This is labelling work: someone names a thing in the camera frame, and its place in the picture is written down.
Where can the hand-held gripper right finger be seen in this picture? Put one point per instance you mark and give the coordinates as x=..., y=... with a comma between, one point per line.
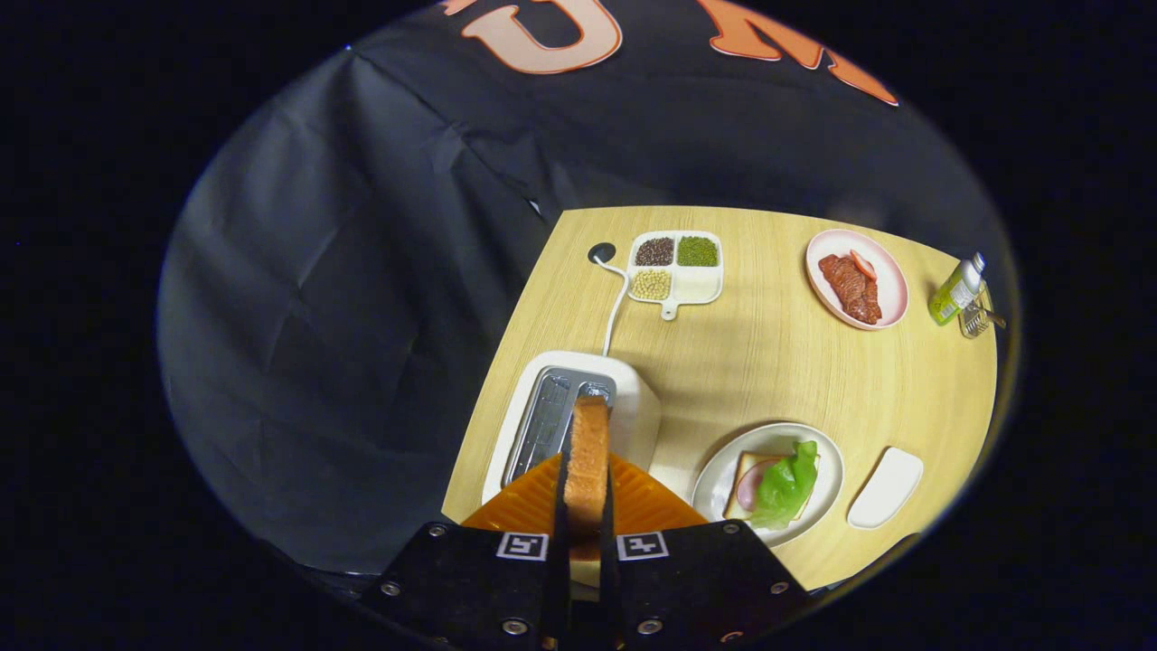
x=607, y=579

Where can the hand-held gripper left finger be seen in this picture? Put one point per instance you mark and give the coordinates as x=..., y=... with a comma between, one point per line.
x=559, y=561

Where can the toasted bread slice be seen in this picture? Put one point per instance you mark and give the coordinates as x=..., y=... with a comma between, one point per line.
x=587, y=461

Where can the green lettuce leaf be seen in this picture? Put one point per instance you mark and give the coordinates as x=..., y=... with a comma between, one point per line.
x=782, y=488

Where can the white bread slice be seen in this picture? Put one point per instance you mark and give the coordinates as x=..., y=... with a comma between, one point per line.
x=730, y=512

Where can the white round plate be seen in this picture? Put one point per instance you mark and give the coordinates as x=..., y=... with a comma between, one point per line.
x=710, y=479

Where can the pink ham slice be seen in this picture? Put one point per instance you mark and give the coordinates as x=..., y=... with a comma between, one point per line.
x=750, y=488

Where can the white toaster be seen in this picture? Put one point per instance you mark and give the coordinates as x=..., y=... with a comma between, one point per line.
x=633, y=407

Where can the pile of yellow beans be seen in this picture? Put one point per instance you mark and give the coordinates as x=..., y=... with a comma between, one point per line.
x=651, y=284

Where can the white oblong dish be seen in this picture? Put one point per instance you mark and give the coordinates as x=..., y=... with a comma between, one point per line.
x=886, y=488

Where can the white divided tray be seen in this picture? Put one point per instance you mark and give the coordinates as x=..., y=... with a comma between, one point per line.
x=696, y=285

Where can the pile of dark beans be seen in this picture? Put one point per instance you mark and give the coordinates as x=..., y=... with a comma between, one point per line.
x=654, y=251

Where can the pile of green beans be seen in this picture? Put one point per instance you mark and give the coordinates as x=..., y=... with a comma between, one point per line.
x=697, y=250

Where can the red meat slice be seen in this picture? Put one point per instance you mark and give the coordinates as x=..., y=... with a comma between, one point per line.
x=854, y=289

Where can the pink plate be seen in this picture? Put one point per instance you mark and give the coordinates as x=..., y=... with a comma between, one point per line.
x=890, y=289

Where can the orange sausage slice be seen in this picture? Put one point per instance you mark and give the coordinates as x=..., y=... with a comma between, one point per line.
x=863, y=264

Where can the green bottle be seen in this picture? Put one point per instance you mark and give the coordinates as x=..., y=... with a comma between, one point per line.
x=954, y=294

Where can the small dark spoon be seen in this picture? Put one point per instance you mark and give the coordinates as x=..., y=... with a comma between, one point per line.
x=994, y=317

